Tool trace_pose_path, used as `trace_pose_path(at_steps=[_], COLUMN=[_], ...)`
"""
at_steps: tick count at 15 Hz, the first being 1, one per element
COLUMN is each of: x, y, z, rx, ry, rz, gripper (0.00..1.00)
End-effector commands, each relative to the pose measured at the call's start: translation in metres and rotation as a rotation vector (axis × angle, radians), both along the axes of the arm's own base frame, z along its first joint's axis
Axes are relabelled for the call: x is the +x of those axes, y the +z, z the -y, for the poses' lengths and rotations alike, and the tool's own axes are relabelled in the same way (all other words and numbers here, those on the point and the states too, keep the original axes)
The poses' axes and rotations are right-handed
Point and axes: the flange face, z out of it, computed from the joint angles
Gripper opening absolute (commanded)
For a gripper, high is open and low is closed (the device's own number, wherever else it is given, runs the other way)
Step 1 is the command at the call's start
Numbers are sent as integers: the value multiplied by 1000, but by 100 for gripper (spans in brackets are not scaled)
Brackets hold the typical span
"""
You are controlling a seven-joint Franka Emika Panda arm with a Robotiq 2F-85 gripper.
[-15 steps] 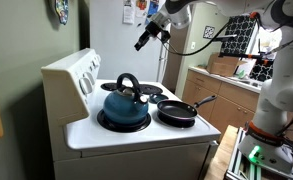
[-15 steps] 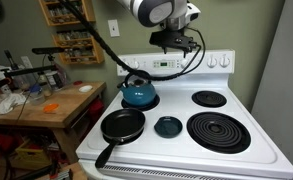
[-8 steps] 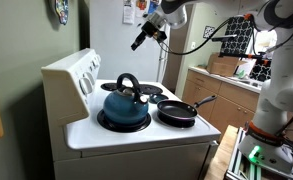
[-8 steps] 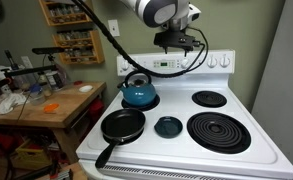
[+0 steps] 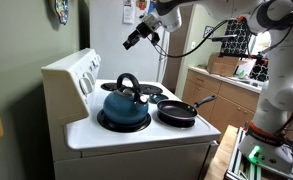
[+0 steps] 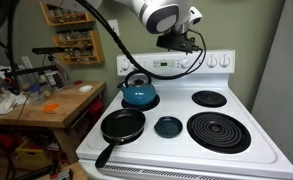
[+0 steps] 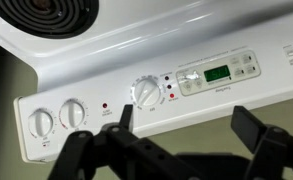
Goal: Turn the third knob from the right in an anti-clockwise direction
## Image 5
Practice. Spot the white orange paper note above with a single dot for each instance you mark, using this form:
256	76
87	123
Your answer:
141	6

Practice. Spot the green countertop item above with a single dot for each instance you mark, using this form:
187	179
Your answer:
242	73

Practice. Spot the patterned framed picture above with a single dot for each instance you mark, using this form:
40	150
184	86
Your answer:
206	33

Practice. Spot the small white burner knob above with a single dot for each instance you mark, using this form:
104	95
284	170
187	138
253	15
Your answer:
85	86
96	61
90	78
99	58

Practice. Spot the light wooden table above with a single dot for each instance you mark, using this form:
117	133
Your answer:
222	153

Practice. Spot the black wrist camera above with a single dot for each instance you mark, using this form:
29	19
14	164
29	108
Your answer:
155	37

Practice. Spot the white paper sheet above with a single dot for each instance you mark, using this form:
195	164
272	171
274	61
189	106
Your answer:
128	13

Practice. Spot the blue paper sheet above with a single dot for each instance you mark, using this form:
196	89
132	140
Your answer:
151	5

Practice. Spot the white electric stove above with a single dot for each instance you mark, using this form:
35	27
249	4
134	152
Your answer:
126	156

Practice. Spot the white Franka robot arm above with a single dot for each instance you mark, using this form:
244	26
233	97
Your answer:
282	83

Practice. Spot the brown wooden door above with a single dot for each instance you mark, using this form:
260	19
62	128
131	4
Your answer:
177	60

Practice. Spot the large black coil burner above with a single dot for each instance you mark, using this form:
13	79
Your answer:
102	124
151	89

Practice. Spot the black white patterned curtain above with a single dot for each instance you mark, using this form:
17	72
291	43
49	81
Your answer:
242	45

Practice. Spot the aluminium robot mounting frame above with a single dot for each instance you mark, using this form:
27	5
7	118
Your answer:
239	166

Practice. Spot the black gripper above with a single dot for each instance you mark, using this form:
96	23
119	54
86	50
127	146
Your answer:
145	29

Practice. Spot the colourful wall decoration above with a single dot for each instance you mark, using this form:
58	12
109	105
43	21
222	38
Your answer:
62	10

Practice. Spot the wooden kitchen cabinets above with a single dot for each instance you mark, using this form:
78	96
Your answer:
229	106

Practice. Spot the white refrigerator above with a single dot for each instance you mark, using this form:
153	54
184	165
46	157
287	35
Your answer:
116	60

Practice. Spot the black frying pan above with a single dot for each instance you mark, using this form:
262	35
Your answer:
176	109

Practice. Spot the black orange camera stand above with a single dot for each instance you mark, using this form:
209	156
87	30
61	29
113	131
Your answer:
224	38

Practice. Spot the white kitchen countertop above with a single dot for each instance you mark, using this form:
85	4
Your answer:
239	83

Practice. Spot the white light switch plate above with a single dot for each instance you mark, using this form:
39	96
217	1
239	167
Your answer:
193	45

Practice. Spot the black white patterned backsplash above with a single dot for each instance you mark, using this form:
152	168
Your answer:
260	71

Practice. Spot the bright window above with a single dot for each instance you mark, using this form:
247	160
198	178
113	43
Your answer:
261	43

